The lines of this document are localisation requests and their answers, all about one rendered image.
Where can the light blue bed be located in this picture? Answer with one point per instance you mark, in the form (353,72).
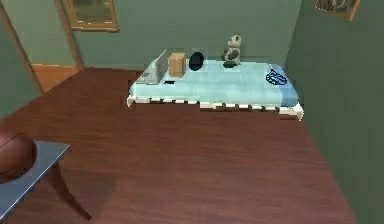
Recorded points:
(220,86)

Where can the small black phone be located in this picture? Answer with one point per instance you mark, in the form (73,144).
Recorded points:
(169,82)

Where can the brown cardboard box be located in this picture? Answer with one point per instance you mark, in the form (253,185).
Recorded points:
(176,64)

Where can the black round ball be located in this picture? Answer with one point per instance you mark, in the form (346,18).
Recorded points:
(196,61)

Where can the grey open laptop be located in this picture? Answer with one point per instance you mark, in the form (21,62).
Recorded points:
(154,71)

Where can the grey teddy bear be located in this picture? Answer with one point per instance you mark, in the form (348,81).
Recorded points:
(232,50)

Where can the dark blue tennis racket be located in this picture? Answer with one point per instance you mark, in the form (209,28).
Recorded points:
(276,78)

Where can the grey blue side table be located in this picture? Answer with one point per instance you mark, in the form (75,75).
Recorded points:
(30,173)

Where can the brown basketball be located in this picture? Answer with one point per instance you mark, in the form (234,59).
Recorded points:
(15,156)

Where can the gold framed wall picture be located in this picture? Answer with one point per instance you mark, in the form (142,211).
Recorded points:
(91,15)

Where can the wooden framed wall picture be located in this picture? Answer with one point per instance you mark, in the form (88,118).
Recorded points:
(338,7)

